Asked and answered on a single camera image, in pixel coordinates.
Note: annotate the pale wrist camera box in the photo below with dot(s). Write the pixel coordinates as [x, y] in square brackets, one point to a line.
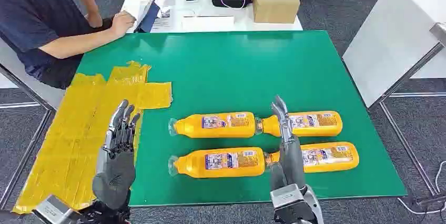
[287, 198]
[52, 210]

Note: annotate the person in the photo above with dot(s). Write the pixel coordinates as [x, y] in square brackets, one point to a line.
[35, 13]

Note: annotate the cardboard box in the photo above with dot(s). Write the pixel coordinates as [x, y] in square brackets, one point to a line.
[275, 1]

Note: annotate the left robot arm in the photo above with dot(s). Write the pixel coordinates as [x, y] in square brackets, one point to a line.
[101, 215]

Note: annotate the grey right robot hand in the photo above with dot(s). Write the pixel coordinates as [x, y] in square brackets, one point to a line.
[292, 163]

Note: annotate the white desk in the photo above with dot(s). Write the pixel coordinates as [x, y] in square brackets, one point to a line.
[205, 11]

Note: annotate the tablet in blue case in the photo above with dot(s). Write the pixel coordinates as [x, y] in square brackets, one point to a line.
[148, 15]

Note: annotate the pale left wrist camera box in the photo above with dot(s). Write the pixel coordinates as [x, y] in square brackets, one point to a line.
[52, 210]

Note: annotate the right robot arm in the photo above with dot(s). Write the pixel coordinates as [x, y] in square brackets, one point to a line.
[312, 208]

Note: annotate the green mat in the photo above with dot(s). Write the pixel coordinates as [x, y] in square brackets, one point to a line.
[226, 76]

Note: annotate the person's right hand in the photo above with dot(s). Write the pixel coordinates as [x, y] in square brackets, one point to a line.
[122, 23]

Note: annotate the yellow sheet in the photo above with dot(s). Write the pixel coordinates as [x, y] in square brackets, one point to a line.
[69, 128]

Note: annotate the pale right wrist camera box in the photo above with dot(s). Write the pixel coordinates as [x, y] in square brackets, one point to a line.
[287, 198]

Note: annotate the printed papers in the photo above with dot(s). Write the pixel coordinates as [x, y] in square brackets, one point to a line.
[165, 20]

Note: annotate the person's left hand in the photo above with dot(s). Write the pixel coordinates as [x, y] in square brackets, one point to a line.
[94, 20]

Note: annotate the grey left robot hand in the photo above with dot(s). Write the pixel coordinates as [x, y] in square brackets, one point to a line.
[116, 177]

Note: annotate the orange drink bottle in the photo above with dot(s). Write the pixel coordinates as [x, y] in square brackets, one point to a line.
[313, 124]
[216, 125]
[331, 158]
[219, 162]

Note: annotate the white side table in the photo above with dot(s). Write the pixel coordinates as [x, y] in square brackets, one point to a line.
[393, 37]

